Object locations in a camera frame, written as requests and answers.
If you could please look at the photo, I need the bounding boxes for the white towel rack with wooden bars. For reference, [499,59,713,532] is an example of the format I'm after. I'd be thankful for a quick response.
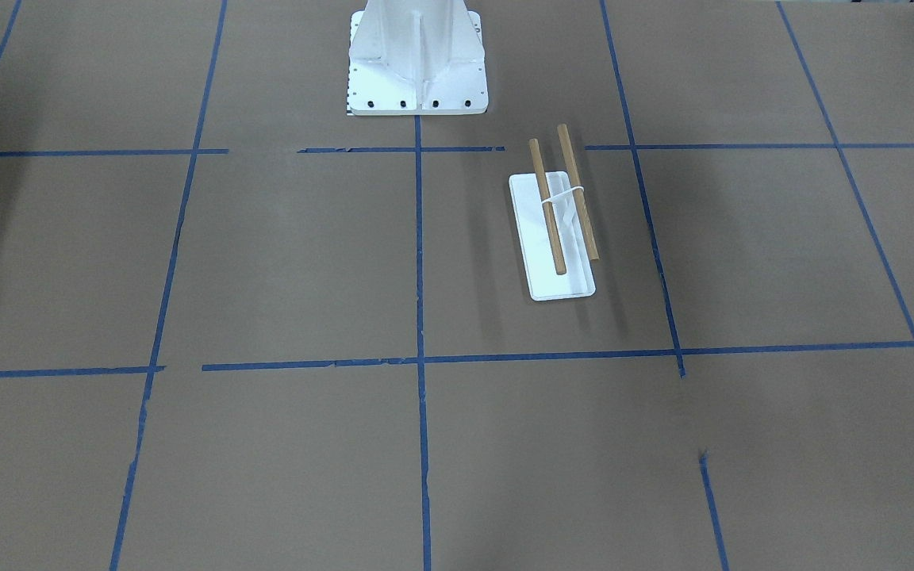
[508,123,600,302]

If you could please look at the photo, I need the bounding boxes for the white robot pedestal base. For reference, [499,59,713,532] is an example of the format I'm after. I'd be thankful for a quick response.
[346,1,490,116]

